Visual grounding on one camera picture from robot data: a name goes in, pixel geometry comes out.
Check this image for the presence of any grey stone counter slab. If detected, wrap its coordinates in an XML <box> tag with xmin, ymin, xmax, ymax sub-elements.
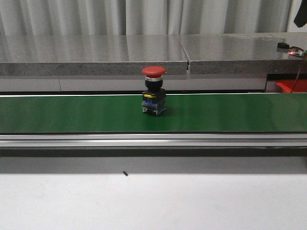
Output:
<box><xmin>0</xmin><ymin>35</ymin><xmax>188</xmax><ymax>76</ymax></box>

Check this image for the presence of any red plastic bin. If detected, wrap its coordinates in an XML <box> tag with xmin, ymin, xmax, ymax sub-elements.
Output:
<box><xmin>276</xmin><ymin>79</ymin><xmax>307</xmax><ymax>93</ymax></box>

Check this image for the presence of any black plug connector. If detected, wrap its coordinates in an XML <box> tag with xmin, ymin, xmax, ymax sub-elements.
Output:
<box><xmin>277</xmin><ymin>42</ymin><xmax>290</xmax><ymax>49</ymax></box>

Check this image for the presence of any grey pleated curtain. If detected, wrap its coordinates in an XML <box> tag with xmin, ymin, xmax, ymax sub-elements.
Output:
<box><xmin>0</xmin><ymin>0</ymin><xmax>293</xmax><ymax>35</ymax></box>

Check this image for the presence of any small green circuit board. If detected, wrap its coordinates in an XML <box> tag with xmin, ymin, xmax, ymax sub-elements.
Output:
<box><xmin>288</xmin><ymin>47</ymin><xmax>307</xmax><ymax>57</ymax></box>

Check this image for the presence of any aluminium conveyor side rail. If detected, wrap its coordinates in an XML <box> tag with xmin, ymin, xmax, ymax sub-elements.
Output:
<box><xmin>0</xmin><ymin>133</ymin><xmax>307</xmax><ymax>149</ymax></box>

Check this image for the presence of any thin red wire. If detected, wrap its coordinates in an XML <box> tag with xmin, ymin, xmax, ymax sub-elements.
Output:
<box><xmin>290</xmin><ymin>55</ymin><xmax>306</xmax><ymax>94</ymax></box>

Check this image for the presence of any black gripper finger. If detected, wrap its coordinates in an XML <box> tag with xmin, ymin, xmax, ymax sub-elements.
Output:
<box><xmin>294</xmin><ymin>0</ymin><xmax>307</xmax><ymax>28</ymax></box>

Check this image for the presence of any green conveyor belt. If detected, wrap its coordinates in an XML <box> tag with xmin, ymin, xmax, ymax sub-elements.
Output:
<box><xmin>0</xmin><ymin>93</ymin><xmax>307</xmax><ymax>134</ymax></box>

